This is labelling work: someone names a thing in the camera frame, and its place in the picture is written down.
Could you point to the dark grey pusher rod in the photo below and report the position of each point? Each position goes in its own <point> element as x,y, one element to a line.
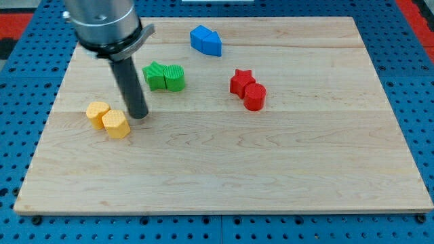
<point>129,85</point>

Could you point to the green star block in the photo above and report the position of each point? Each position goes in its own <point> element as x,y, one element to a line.
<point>153,76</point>

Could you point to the green cylinder block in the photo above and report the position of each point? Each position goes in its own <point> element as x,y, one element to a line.
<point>174,78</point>

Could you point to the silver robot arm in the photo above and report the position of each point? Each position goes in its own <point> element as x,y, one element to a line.
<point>112,30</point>

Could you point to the yellow heart block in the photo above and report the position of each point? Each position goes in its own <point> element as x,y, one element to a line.
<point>95,111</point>

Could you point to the yellow hexagon block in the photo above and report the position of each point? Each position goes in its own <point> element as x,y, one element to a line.
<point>116,124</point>

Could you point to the blue cube block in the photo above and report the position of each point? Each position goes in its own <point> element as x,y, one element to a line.
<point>197,35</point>

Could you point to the blue triangle block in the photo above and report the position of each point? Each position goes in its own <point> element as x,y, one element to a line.
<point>212,45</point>

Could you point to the red star block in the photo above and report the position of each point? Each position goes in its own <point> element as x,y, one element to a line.
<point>239,81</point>

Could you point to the red cylinder block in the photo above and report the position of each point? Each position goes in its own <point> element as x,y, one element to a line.
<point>255,95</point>

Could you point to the wooden board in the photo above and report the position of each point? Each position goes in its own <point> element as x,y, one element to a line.
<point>325,142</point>

